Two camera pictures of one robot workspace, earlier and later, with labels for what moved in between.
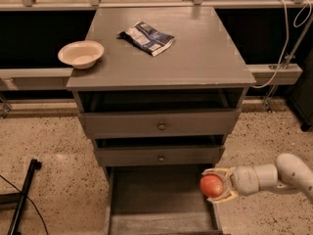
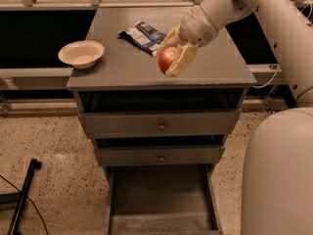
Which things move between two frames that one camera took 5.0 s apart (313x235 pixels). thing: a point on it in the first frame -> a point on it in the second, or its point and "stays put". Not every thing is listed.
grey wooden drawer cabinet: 160,120 stays put
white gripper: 243,179 -> 197,28
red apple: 211,185 -> 166,58
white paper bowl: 83,54 stays put
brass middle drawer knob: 160,158 stays put
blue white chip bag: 147,38 stays put
